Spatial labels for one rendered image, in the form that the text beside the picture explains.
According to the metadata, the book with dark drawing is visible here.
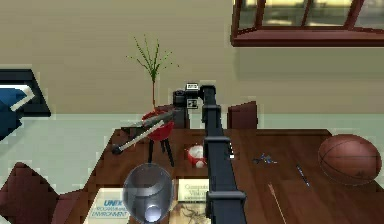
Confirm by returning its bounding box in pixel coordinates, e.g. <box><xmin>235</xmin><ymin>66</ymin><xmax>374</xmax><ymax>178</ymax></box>
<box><xmin>165</xmin><ymin>201</ymin><xmax>212</xmax><ymax>224</ymax></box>

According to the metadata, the dark pen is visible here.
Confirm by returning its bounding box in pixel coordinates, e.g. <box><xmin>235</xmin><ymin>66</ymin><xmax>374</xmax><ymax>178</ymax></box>
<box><xmin>295</xmin><ymin>163</ymin><xmax>311</xmax><ymax>188</ymax></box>

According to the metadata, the cream book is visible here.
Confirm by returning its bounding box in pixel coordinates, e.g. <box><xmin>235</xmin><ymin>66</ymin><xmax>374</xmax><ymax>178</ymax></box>
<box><xmin>175</xmin><ymin>178</ymin><xmax>211</xmax><ymax>203</ymax></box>

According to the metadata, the white book with blue letters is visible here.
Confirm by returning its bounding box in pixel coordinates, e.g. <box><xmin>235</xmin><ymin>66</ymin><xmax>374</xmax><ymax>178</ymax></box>
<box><xmin>82</xmin><ymin>187</ymin><xmax>132</xmax><ymax>224</ymax></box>

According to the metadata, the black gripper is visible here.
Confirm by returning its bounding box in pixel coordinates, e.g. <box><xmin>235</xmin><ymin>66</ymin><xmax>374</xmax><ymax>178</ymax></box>
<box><xmin>111</xmin><ymin>89</ymin><xmax>188</xmax><ymax>156</ymax></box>

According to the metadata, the red framed window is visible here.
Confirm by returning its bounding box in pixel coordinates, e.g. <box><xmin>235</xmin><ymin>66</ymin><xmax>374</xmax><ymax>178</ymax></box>
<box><xmin>229</xmin><ymin>0</ymin><xmax>384</xmax><ymax>48</ymax></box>

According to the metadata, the house plant in red pot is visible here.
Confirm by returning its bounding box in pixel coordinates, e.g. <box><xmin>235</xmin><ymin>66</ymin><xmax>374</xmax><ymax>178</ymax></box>
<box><xmin>125</xmin><ymin>33</ymin><xmax>180</xmax><ymax>168</ymax></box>

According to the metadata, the brown wooden table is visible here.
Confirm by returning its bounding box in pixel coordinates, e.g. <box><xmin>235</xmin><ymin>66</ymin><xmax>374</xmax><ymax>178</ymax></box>
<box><xmin>63</xmin><ymin>128</ymin><xmax>384</xmax><ymax>224</ymax></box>

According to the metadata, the red alarm clock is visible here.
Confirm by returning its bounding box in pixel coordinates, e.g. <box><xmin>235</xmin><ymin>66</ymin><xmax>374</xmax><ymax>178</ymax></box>
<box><xmin>186</xmin><ymin>144</ymin><xmax>208</xmax><ymax>169</ymax></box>

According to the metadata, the thin wooden pencil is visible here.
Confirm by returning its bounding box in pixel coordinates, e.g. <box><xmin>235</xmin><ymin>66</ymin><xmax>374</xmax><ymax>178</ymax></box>
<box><xmin>267</xmin><ymin>182</ymin><xmax>288</xmax><ymax>224</ymax></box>

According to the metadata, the blue key bunch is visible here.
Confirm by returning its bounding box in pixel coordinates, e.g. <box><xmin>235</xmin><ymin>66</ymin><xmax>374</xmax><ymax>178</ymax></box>
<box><xmin>251</xmin><ymin>152</ymin><xmax>278</xmax><ymax>166</ymax></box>

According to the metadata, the brown basketball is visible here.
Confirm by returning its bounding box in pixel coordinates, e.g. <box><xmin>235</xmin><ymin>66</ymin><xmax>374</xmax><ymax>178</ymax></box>
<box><xmin>317</xmin><ymin>133</ymin><xmax>383</xmax><ymax>187</ymax></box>

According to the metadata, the dark red chair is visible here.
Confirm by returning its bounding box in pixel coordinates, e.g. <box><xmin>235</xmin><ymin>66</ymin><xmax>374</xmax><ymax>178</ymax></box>
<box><xmin>0</xmin><ymin>161</ymin><xmax>85</xmax><ymax>224</ymax></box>
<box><xmin>153</xmin><ymin>104</ymin><xmax>192</xmax><ymax>130</ymax></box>
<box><xmin>227</xmin><ymin>100</ymin><xmax>259</xmax><ymax>131</ymax></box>

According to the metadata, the clear glass bowl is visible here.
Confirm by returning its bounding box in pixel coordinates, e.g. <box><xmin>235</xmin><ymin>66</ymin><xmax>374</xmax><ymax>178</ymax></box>
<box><xmin>121</xmin><ymin>162</ymin><xmax>175</xmax><ymax>224</ymax></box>

